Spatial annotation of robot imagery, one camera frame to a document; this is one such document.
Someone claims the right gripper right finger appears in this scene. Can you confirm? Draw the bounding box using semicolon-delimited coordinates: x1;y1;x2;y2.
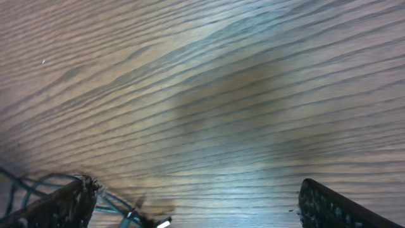
297;179;403;228

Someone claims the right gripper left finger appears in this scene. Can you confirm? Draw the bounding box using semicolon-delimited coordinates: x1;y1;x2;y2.
1;175;100;228

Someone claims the black USB cable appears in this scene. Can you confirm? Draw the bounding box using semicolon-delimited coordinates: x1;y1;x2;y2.
0;167;173;228

